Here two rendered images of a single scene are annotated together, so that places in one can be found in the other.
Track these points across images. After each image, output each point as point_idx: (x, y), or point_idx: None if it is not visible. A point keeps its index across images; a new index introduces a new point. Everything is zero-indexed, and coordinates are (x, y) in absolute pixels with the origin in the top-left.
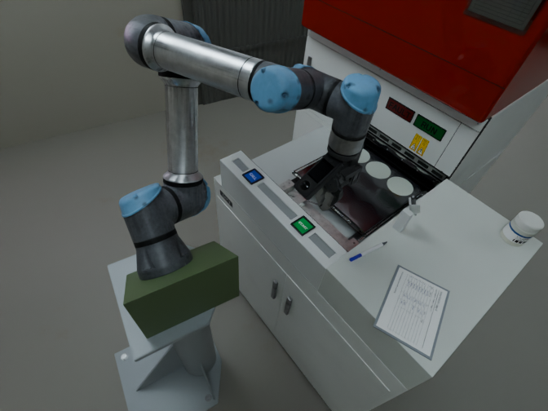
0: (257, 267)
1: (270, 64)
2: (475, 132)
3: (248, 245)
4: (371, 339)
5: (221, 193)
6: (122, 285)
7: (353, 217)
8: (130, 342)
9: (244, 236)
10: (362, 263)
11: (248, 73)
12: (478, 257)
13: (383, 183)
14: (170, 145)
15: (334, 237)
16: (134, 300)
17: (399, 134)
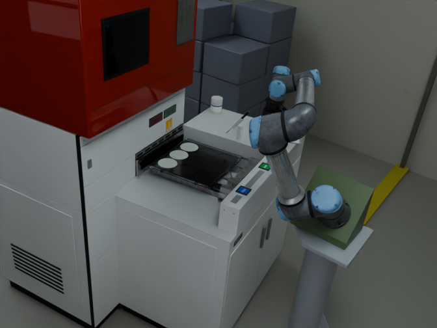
0: (252, 250)
1: (307, 74)
2: (184, 91)
3: (249, 245)
4: (294, 157)
5: (235, 244)
6: (350, 251)
7: (231, 161)
8: (369, 234)
9: (247, 243)
10: None
11: (313, 81)
12: (237, 120)
13: (192, 152)
14: (295, 176)
15: (249, 169)
16: (369, 186)
17: (160, 132)
